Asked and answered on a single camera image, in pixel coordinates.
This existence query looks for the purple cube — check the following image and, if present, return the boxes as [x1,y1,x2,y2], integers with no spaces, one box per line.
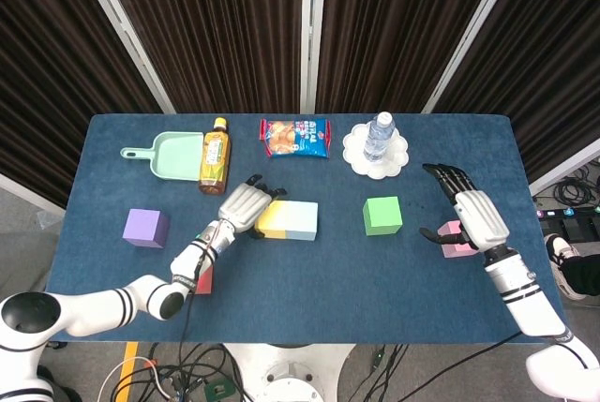
[122,208,170,249]

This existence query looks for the white sneaker with black laces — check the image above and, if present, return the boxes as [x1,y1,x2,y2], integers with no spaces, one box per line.
[545,232,587,301]

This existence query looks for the red block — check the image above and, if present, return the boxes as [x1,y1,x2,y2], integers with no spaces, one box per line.
[194,264,216,296]

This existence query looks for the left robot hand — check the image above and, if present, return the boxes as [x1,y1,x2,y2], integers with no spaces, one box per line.
[217,174,290,240]

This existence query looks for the mint green plastic dustpan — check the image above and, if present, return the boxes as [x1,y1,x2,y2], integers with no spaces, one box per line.
[120,131,206,183]

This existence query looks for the white flower-shaped plate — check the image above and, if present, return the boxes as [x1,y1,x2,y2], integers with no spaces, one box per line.
[341,122,412,181]

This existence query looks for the coiled black cable bundle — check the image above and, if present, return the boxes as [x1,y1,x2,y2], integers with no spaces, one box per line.
[552,175,600,209]

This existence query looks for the blue and red snack bag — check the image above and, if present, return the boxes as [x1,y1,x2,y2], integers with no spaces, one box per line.
[259,118,333,159]

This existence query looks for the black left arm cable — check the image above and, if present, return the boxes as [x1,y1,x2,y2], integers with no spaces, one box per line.
[179,228,226,345]

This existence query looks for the yellow cube block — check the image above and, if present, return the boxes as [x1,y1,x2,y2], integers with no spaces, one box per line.
[254,200,290,240]

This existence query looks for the green electrical connector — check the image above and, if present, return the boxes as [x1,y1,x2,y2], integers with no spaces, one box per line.
[203,380,231,399]

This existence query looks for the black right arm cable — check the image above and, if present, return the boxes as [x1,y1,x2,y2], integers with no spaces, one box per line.
[421,330,525,402]

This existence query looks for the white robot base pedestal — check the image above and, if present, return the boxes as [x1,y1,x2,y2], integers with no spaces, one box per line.
[224,343,358,402]

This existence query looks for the pink block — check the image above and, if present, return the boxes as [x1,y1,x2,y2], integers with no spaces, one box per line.
[438,220,474,260]

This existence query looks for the white floor cable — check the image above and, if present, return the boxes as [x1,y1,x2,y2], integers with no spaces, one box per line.
[96,357,171,402]

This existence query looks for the clear plastic water bottle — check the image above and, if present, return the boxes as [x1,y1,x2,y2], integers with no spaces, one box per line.
[363,111,394,163]

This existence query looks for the person's leg in black trousers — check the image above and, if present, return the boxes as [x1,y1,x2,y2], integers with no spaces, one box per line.
[561,254,600,299]

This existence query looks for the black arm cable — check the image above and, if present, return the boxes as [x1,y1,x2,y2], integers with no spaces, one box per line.
[179,228,226,345]
[421,330,525,402]

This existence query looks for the blue fabric table cloth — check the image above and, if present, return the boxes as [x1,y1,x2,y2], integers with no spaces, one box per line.
[46,113,566,345]

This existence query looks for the tea bottle with yellow label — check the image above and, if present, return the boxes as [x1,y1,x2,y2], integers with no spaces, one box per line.
[198,117,232,196]

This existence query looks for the tangled black floor cables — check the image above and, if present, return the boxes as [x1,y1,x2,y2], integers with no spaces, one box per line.
[140,343,249,402]

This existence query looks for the white cube block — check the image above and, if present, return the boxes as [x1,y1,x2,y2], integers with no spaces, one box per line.
[284,201,320,242]

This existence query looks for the green cube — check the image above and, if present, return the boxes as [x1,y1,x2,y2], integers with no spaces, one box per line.
[363,195,404,237]

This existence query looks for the yellow floor tape strip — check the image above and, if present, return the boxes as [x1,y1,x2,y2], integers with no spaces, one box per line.
[116,341,141,402]

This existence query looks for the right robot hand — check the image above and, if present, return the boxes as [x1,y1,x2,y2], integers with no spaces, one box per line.
[418,162,511,253]

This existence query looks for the dark pleated partition panel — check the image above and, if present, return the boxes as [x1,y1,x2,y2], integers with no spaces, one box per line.
[313,0,519,115]
[69,0,315,115]
[0,0,175,210]
[421,0,600,197]

